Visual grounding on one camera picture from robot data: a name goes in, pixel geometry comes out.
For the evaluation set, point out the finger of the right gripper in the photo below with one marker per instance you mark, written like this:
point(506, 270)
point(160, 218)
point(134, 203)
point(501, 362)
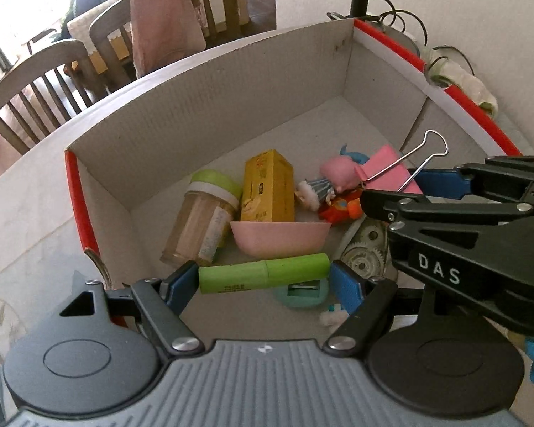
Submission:
point(445, 183)

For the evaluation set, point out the wooden dining chair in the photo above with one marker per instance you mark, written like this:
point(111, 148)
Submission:
point(45, 91)
point(219, 20)

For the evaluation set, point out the white desk lamp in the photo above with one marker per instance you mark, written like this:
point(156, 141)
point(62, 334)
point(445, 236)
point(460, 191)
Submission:
point(389, 20)

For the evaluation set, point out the orange red keychain charm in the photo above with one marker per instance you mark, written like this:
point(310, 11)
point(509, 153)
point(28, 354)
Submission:
point(344, 208)

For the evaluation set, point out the right wooden dining chair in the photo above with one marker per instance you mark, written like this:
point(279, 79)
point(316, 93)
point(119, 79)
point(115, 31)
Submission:
point(219, 20)

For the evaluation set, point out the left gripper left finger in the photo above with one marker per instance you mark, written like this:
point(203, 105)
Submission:
point(160, 303)

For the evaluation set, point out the pink heart dish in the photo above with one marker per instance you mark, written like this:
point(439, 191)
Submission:
point(270, 240)

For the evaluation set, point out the left wooden dining chair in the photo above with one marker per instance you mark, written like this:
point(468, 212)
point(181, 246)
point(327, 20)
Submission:
point(45, 91)

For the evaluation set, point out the red binder clip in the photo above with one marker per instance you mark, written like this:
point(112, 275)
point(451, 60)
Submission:
point(386, 170)

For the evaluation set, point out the green highlighter tube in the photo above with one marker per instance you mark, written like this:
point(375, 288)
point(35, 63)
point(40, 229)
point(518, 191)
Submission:
point(263, 273)

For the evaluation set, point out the white green cloth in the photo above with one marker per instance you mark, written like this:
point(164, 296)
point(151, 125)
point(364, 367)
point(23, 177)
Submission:
point(443, 72)

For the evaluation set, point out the green lid toothpick jar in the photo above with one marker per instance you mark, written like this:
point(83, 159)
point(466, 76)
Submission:
point(210, 203)

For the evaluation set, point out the pink pig figurine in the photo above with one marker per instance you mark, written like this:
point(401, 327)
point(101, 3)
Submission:
point(336, 176)

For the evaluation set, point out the pink cloth on chair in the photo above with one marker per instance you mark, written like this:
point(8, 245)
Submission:
point(163, 32)

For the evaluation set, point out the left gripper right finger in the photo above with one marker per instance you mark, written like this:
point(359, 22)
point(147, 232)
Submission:
point(369, 304)

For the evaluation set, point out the yellow small carton box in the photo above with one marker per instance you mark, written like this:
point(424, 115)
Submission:
point(268, 189)

